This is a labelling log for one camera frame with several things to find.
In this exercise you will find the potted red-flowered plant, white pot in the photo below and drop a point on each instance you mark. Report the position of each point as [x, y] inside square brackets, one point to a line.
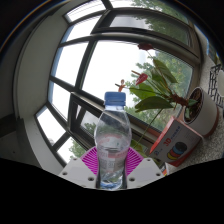
[205, 113]

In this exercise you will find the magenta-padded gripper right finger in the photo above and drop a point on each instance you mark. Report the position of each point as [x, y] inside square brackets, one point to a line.
[146, 170]

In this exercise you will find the dark-framed bay window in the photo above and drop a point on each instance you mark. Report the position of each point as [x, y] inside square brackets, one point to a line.
[80, 76]

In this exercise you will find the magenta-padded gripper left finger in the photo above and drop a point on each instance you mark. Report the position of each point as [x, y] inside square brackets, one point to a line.
[75, 170]

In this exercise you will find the clear blue-capped water bottle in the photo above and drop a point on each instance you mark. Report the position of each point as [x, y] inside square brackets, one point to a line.
[112, 140]

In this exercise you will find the white red filament box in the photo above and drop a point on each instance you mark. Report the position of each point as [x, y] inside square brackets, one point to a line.
[176, 143]

